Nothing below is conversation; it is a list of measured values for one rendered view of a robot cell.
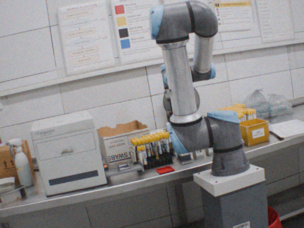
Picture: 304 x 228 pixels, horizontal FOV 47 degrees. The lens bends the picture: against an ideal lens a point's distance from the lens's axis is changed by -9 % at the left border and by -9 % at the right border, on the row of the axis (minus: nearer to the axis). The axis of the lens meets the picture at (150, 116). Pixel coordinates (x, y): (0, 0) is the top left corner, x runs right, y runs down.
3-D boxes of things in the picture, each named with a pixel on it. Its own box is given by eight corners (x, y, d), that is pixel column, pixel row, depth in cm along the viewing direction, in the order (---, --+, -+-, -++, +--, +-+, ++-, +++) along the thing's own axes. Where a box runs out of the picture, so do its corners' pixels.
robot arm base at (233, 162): (254, 169, 133) (251, 143, 132) (216, 179, 133) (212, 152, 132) (244, 162, 148) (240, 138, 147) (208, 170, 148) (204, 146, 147)
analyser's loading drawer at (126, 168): (98, 181, 161) (96, 170, 160) (96, 177, 167) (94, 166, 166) (144, 171, 166) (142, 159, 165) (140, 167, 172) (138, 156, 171)
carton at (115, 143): (108, 165, 190) (101, 137, 187) (100, 153, 217) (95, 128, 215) (154, 155, 196) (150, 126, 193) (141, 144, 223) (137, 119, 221)
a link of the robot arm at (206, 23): (217, -11, 123) (209, 63, 168) (187, -6, 123) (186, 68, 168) (227, 14, 118) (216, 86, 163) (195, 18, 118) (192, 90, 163)
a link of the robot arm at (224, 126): (246, 144, 134) (240, 107, 132) (211, 152, 133) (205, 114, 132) (238, 139, 146) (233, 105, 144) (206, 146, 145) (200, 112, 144)
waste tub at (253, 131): (248, 147, 179) (246, 127, 177) (236, 142, 191) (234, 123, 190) (270, 140, 181) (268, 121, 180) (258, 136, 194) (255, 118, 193)
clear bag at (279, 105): (266, 118, 232) (264, 96, 230) (264, 113, 249) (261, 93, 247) (295, 113, 228) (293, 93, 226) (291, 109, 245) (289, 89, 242)
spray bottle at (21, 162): (18, 190, 169) (5, 142, 165) (19, 184, 178) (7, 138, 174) (33, 187, 171) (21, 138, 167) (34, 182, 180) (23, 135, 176)
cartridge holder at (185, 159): (182, 164, 172) (181, 157, 171) (176, 160, 180) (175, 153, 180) (193, 162, 173) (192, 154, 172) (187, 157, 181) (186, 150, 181)
